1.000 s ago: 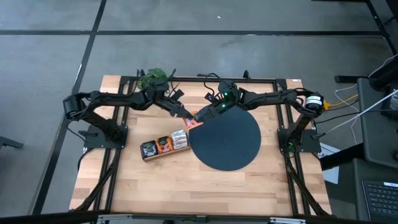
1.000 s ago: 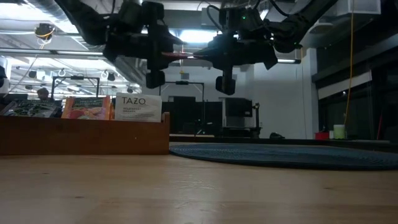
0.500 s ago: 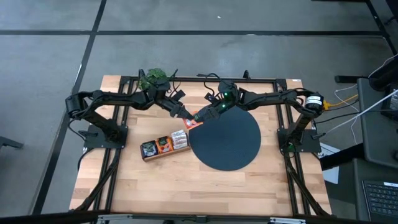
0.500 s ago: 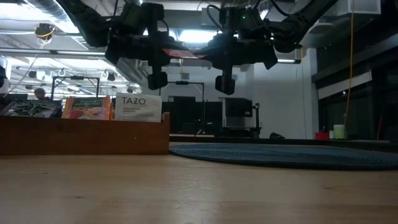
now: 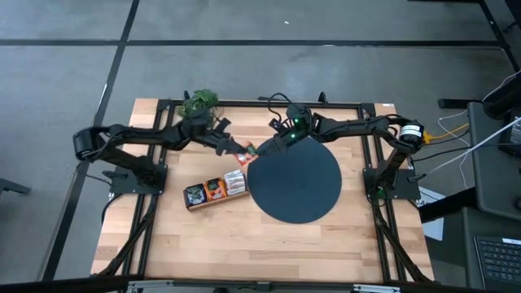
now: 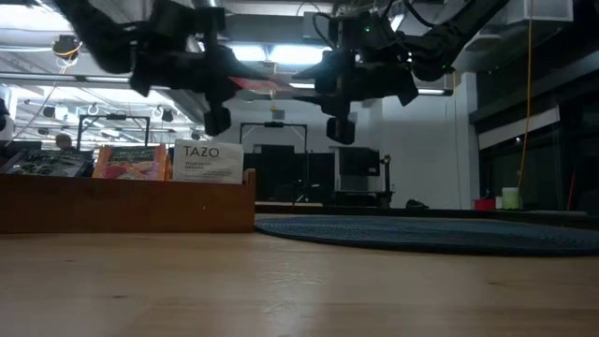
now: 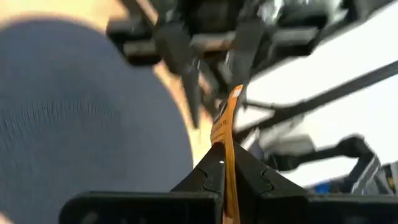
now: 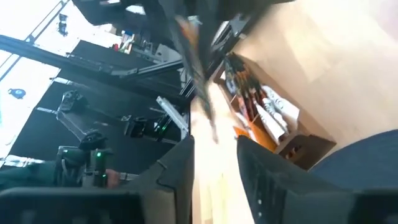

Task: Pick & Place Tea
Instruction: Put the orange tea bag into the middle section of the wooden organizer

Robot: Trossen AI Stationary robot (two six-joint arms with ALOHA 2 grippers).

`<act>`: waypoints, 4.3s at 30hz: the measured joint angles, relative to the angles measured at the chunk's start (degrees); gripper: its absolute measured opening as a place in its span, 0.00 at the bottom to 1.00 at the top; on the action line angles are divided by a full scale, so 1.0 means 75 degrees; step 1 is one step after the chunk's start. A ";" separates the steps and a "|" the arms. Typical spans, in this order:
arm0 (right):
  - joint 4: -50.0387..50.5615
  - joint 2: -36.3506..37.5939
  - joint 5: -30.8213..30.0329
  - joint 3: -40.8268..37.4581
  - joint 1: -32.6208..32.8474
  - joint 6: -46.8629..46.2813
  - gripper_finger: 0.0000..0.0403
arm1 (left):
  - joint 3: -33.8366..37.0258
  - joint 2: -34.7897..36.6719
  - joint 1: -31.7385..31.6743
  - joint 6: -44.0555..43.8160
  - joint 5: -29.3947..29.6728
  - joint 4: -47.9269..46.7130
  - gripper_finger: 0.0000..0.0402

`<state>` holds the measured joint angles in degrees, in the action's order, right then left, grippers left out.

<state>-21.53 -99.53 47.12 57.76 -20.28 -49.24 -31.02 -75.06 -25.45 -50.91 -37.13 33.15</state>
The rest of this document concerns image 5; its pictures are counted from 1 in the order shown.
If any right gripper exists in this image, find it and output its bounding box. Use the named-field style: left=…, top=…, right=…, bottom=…
left=255, top=103, right=315, bottom=158

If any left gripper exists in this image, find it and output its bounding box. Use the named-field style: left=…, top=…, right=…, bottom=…
left=190, top=121, right=250, bottom=158

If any red peach tea packet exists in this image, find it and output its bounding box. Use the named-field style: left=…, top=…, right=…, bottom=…
left=235, top=141, right=260, bottom=168
left=204, top=177, right=227, bottom=202

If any wooden tea organiser box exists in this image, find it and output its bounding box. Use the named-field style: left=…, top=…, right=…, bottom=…
left=182, top=169, right=251, bottom=213

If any dark green tea packet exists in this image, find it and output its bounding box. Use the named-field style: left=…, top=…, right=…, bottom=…
left=185, top=183, right=208, bottom=206

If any dark round woven mat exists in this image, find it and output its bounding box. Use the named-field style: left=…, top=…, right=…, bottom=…
left=246, top=136, right=344, bottom=225

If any green potted plant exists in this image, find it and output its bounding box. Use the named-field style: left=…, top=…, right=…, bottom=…
left=177, top=89, right=221, bottom=123

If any white paper sheet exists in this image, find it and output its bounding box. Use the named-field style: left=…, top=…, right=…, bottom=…
left=418, top=186, right=445, bottom=242

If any grey side desk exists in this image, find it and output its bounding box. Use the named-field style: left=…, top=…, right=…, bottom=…
left=466, top=101, right=521, bottom=221

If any black floor stand foot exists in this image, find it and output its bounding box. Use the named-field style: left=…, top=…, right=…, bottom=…
left=0, top=177, right=33, bottom=197

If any black chair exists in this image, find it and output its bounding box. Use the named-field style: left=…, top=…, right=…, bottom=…
left=483, top=77, right=521, bottom=120

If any black keyboard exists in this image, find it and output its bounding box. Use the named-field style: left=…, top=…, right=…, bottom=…
left=474, top=235, right=521, bottom=291

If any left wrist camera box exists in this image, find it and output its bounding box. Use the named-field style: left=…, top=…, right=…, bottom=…
left=212, top=116, right=232, bottom=134

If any black camera cable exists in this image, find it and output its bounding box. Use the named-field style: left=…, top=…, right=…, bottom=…
left=266, top=92, right=294, bottom=121

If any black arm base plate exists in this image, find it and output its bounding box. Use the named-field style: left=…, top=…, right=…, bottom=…
left=363, top=165, right=421, bottom=201
left=101, top=161, right=169, bottom=195

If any yellow extension cord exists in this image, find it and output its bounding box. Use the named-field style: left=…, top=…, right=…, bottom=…
left=422, top=123, right=470, bottom=144

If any thick white cable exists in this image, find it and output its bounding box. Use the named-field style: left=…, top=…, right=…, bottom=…
left=422, top=117, right=521, bottom=177

